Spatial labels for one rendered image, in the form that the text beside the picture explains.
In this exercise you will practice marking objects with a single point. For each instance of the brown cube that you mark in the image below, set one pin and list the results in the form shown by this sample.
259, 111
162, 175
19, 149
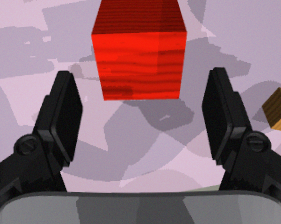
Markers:
272, 110

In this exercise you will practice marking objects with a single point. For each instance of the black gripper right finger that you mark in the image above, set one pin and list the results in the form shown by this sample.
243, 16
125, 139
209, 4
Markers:
256, 166

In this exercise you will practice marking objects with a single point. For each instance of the red cube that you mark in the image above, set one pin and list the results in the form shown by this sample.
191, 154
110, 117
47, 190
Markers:
139, 47

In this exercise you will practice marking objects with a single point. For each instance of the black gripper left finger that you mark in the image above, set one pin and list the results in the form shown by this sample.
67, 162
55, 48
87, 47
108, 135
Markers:
39, 157

